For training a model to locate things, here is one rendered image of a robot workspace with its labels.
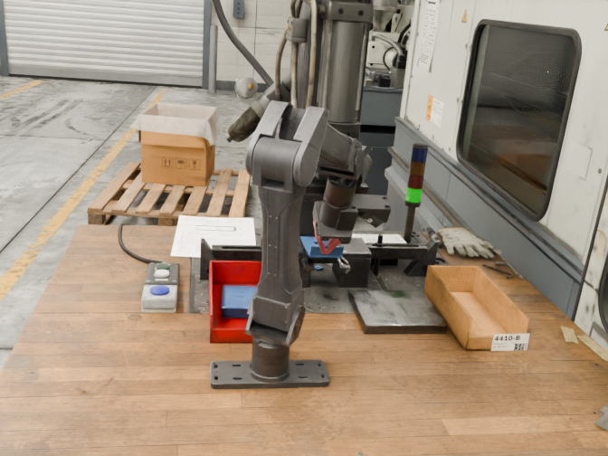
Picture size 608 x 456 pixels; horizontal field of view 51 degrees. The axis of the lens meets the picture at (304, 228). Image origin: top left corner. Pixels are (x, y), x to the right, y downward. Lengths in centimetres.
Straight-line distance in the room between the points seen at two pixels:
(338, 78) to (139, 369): 68
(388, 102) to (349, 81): 317
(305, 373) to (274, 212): 31
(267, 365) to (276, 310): 10
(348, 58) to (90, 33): 955
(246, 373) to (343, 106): 58
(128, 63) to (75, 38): 85
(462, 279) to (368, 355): 38
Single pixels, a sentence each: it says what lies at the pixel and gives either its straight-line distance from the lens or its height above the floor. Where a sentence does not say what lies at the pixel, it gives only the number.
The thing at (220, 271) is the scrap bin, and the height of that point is 93.
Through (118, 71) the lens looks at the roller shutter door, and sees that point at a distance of 1073.
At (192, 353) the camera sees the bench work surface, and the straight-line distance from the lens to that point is 117.
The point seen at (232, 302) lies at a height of 91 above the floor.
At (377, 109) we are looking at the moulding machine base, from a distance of 449.
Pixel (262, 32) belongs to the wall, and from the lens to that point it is 1054.
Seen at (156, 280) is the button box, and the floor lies 93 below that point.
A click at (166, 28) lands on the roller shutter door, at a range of 1056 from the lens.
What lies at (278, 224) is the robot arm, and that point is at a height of 119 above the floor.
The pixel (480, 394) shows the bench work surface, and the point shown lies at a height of 90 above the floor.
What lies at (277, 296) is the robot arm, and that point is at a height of 106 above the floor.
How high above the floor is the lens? 151
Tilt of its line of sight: 20 degrees down
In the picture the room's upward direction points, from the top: 5 degrees clockwise
